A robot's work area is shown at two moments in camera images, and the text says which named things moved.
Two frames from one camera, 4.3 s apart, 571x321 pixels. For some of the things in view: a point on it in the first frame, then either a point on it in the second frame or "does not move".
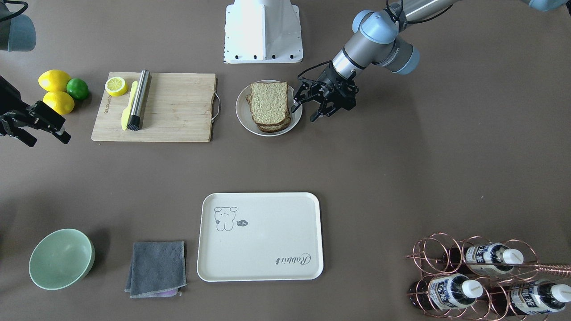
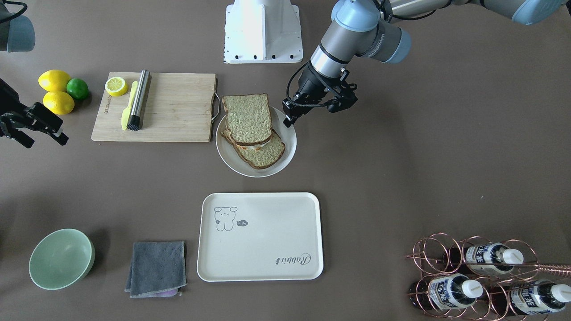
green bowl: (61, 259) does not move
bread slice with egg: (268, 103) → (259, 155)
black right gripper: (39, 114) does not move
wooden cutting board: (178, 107) does not move
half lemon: (116, 86) does not move
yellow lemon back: (54, 80) does not move
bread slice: (269, 101) → (248, 119)
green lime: (77, 88) does not move
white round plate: (243, 110) → (229, 156)
